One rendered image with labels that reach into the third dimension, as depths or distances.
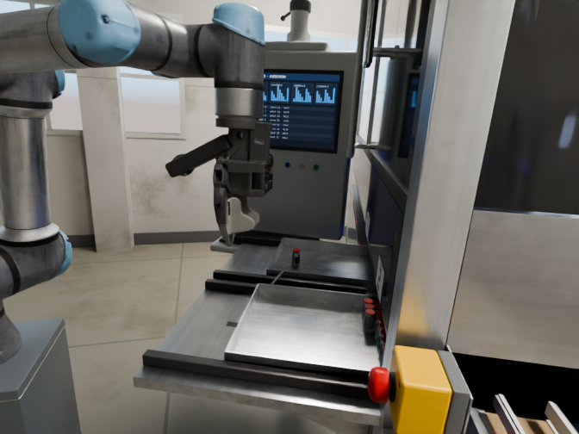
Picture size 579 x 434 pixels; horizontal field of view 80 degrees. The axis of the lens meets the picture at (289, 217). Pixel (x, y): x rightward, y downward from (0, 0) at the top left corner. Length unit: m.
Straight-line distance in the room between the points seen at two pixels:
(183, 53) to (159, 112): 2.96
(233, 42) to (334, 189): 1.00
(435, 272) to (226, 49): 0.41
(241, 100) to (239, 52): 0.06
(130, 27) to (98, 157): 3.01
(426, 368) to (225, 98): 0.44
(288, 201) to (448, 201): 1.10
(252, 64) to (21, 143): 0.53
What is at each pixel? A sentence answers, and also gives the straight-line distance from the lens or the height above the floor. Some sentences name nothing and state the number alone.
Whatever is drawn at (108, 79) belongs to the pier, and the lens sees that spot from 3.42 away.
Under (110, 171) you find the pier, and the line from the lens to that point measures 3.47.
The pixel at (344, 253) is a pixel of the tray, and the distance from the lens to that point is 1.16.
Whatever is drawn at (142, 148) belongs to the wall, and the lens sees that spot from 3.57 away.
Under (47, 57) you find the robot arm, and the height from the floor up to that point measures 1.36.
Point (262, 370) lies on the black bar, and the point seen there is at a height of 0.90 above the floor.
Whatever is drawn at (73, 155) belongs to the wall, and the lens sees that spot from 3.70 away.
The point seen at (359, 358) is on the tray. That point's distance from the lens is 0.70.
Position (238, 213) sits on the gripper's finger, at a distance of 0.57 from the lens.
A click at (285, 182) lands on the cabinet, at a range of 1.48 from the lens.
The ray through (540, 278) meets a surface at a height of 1.13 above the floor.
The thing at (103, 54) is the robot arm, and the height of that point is 1.36.
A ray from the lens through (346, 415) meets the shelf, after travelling 0.62.
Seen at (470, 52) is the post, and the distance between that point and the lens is 0.44.
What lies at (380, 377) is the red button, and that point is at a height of 1.01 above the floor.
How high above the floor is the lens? 1.30
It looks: 16 degrees down
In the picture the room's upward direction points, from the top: 3 degrees clockwise
